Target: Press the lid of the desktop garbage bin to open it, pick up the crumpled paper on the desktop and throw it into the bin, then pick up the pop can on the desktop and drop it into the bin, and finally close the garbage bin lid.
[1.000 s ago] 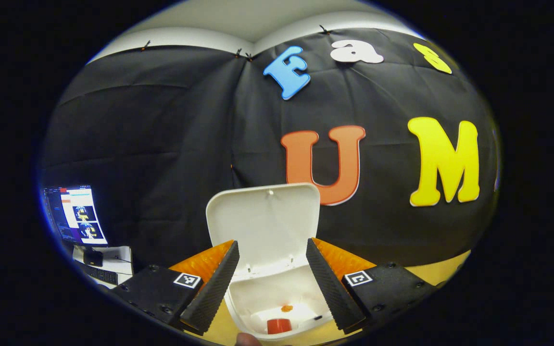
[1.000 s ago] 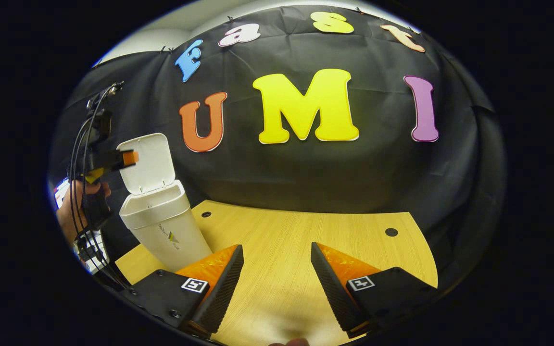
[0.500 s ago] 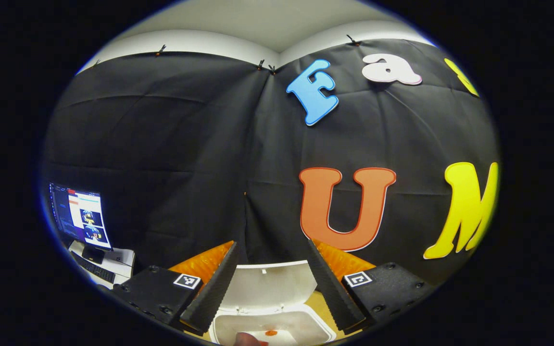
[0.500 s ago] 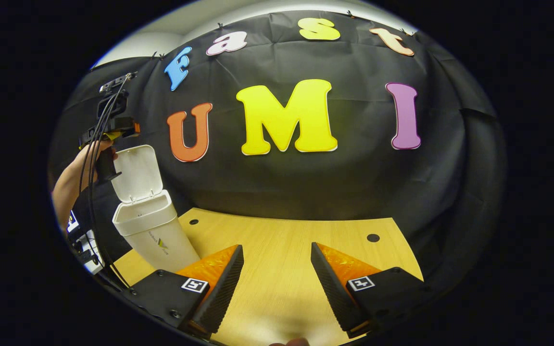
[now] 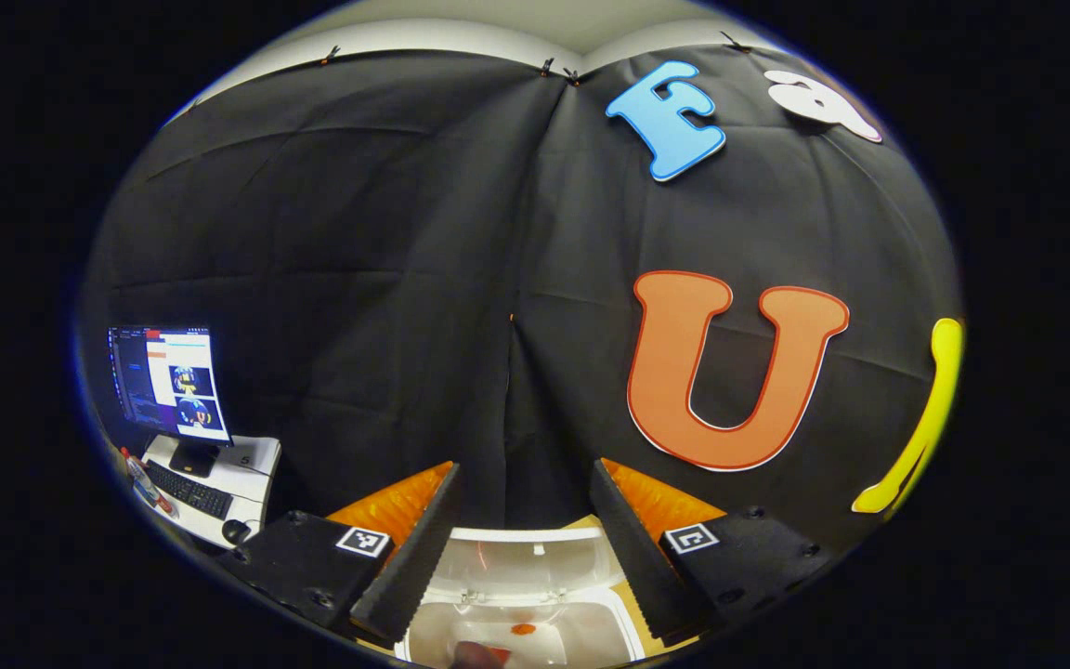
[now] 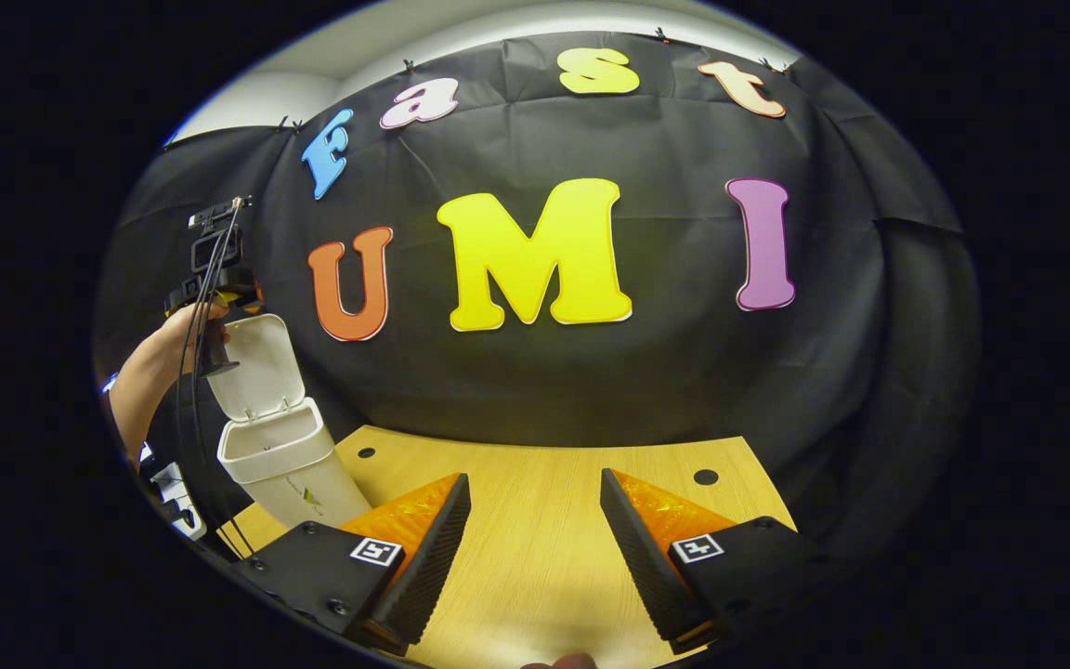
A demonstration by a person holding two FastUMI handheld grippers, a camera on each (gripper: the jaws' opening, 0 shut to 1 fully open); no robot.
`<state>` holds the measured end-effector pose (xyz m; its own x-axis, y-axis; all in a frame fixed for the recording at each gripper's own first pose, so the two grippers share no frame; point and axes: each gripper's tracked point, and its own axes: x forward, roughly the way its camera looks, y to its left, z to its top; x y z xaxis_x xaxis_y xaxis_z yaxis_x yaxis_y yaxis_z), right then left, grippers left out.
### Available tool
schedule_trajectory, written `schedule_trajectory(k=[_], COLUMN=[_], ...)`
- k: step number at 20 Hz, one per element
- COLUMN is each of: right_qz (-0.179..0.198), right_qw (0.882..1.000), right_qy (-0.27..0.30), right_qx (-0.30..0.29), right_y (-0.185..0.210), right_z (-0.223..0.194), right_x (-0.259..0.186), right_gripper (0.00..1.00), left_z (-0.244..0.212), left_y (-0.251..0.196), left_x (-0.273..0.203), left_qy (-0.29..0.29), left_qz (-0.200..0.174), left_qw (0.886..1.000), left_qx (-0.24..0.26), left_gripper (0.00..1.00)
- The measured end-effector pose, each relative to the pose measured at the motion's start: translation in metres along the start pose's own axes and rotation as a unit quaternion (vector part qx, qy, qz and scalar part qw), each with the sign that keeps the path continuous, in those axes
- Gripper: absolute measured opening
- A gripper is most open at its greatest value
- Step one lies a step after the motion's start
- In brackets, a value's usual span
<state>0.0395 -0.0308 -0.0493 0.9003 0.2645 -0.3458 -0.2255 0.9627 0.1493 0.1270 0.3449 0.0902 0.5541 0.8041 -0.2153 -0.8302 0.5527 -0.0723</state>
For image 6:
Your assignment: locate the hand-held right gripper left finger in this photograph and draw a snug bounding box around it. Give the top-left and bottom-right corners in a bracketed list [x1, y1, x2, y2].
[236, 472, 473, 648]

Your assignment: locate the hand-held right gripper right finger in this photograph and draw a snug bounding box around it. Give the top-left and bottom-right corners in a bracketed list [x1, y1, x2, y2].
[600, 467, 829, 655]

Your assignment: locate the black backdrop cloth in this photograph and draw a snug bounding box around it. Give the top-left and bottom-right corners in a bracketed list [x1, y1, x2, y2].
[94, 30, 980, 577]

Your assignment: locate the wooden desktop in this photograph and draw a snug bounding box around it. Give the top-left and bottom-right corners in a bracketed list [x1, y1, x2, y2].
[216, 425, 798, 669]

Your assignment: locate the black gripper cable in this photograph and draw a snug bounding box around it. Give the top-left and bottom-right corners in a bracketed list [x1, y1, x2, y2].
[173, 197, 246, 503]

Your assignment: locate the white desktop garbage bin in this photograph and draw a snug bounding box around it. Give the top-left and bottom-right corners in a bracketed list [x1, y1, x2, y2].
[207, 313, 374, 531]

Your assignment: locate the white device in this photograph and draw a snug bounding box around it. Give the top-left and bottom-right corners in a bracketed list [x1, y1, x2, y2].
[138, 444, 208, 542]

